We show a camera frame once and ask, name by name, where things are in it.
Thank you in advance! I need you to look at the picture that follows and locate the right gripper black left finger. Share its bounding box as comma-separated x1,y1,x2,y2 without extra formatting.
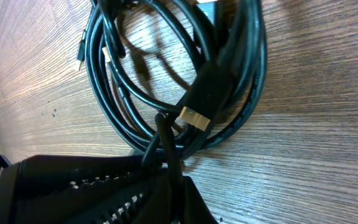
12,156,172,223

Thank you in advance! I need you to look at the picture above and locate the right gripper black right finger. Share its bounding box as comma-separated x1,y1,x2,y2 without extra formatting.
183,176,217,224

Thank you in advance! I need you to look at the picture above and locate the black USB cable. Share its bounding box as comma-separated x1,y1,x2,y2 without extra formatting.
75,0,127,72

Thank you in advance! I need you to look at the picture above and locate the black HDMI cable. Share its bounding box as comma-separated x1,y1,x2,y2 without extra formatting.
84,0,267,224

